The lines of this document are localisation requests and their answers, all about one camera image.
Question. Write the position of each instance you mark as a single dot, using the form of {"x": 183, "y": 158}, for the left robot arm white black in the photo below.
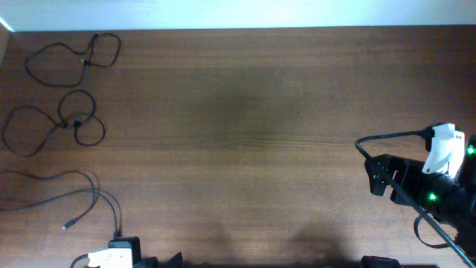
{"x": 150, "y": 262}

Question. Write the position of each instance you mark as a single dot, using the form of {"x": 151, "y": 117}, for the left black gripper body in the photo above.
{"x": 174, "y": 260}

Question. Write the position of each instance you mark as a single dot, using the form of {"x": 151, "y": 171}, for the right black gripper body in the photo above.
{"x": 403, "y": 180}

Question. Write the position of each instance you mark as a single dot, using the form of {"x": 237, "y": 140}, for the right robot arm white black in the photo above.
{"x": 455, "y": 221}

